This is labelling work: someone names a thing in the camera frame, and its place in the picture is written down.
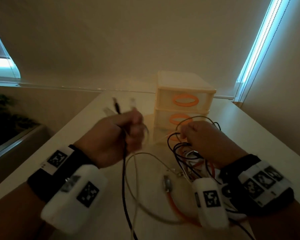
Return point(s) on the person's left forearm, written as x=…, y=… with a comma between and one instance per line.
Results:
x=10, y=217

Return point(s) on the person's right hand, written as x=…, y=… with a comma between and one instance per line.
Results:
x=210, y=144

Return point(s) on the person's left hand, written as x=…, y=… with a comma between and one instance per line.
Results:
x=110, y=139

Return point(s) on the bright narrow window strip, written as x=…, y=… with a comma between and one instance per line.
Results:
x=261, y=34

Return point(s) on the bright window corner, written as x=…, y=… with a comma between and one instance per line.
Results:
x=0, y=64

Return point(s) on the person's right forearm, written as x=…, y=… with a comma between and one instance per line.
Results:
x=285, y=227

